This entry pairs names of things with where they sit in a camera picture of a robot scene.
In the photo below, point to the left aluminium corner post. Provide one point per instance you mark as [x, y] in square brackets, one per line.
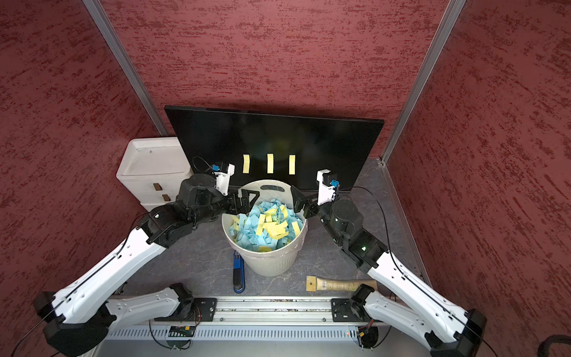
[103, 23]

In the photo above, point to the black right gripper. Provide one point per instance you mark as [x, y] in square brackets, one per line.
[299, 203]

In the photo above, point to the aluminium corner post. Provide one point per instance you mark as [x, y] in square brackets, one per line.
[103, 23]
[444, 30]

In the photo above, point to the beige plastic waste bin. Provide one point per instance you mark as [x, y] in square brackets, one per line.
[274, 263]

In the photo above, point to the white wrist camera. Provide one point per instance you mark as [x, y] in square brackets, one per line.
[223, 172]
[328, 185]

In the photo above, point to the black flat monitor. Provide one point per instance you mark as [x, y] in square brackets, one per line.
[342, 145]

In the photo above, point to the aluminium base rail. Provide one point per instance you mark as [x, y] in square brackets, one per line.
[263, 326]

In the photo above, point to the right aluminium corner post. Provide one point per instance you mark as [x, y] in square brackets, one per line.
[444, 30]

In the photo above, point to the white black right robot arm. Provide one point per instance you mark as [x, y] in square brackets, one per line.
[441, 326]

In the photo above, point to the blue black utility knife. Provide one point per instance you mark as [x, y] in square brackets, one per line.
[238, 273]

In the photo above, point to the pile of discarded sticky notes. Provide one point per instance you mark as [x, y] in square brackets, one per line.
[270, 226]

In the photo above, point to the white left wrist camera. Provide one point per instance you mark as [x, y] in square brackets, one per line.
[223, 172]

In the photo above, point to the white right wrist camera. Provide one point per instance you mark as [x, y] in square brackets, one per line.
[328, 185]

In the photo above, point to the wooden handle brush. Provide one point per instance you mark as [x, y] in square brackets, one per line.
[315, 284]

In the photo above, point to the yellow sticky note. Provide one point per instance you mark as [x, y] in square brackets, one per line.
[292, 165]
[246, 164]
[270, 163]

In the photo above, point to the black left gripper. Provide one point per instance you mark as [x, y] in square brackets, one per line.
[245, 207]

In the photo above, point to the white plastic drawer box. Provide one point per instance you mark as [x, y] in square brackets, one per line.
[152, 169]

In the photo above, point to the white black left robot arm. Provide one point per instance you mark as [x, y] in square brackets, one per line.
[81, 315]

